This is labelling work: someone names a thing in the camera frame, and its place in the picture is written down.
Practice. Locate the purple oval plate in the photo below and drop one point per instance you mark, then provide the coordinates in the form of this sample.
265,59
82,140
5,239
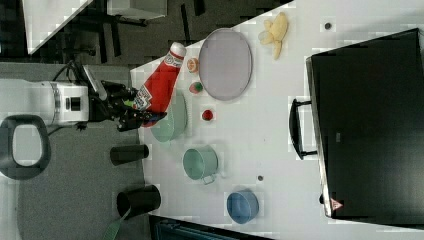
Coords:
225,64

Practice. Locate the black oval frame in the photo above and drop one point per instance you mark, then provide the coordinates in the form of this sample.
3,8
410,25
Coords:
9,167

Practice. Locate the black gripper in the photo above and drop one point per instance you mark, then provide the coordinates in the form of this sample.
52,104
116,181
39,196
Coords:
114,107

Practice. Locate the black cylinder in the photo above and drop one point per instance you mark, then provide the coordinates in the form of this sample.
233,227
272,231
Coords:
126,154
138,201

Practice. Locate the orange slice toy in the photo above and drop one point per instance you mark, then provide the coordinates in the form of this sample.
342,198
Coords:
193,65

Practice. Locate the red plush ketchup bottle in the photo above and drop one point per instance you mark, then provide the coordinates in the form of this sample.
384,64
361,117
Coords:
155,94

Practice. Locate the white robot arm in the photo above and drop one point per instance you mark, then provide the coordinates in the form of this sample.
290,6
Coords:
63,104

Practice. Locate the green plastic colander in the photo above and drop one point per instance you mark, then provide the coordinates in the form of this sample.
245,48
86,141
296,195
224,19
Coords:
175,122

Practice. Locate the black toaster oven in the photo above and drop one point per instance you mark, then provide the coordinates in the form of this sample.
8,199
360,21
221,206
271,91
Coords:
367,108

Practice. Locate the blue cup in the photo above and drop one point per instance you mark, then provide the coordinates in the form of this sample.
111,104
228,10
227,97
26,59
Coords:
242,206

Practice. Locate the green mug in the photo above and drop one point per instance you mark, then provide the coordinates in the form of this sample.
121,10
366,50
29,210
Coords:
201,163

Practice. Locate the pink strawberry toy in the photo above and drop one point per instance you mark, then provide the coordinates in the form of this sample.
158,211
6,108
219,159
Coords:
196,87

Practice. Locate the black cylinder lower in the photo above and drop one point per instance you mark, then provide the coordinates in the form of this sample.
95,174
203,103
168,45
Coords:
138,201

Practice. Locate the black cylinder upper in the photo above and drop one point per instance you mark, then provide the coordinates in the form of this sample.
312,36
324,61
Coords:
126,154

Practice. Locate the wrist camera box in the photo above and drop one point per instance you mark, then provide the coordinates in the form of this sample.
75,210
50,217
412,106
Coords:
97,85

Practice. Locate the red strawberry toy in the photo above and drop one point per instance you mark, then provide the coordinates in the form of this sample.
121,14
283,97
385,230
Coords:
207,115

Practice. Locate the yellow plush banana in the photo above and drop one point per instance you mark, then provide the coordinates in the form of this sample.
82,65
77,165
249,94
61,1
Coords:
274,33

